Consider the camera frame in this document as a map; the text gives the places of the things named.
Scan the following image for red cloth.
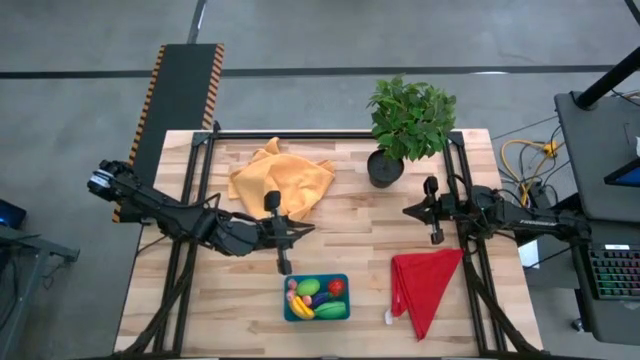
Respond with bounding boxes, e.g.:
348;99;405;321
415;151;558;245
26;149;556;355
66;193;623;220
383;248;465;342

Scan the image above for dark green toy cucumber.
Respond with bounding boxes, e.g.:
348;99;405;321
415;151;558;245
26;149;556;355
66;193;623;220
313;300;348;321

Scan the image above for black ramp with striped edges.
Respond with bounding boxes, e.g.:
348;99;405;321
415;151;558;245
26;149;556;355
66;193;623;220
112;43;225;224

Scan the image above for black pole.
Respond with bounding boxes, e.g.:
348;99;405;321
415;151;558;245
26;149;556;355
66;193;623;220
573;46;640;110

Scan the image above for grey desk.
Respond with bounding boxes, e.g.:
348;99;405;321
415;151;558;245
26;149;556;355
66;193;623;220
553;91;640;346

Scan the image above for black computer monitor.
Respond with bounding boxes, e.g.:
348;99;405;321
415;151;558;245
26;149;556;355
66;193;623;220
603;158;640;189

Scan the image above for black equipment stand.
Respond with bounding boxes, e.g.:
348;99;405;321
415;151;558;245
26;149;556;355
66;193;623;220
0;199;81;360

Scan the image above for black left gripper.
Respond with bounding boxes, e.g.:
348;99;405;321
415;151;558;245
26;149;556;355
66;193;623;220
255;189;316;277

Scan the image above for yellow floor cable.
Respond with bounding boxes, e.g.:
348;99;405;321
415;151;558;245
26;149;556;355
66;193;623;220
500;138;559;206

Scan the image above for teal plastic tupperware container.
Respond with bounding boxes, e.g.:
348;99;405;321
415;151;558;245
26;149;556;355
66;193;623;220
283;273;351;323

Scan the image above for light green toy mango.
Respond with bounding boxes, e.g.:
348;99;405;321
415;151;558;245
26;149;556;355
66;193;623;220
295;278;322;297

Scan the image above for green plant in black pot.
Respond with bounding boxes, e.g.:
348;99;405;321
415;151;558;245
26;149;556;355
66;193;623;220
366;73;458;190

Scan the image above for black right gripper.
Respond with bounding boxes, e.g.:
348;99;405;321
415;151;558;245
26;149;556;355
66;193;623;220
402;174;459;247

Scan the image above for black backlit keyboard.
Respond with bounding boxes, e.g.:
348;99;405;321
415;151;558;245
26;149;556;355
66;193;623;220
587;243;640;301

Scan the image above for orange cloth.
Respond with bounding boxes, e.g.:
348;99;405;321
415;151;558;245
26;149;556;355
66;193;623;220
228;136;336;239

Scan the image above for yellow toy banana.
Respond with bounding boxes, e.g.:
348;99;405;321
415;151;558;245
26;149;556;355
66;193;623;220
288;298;316;321

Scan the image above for white paper sheet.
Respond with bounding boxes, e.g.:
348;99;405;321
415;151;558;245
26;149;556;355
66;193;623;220
517;238;542;270

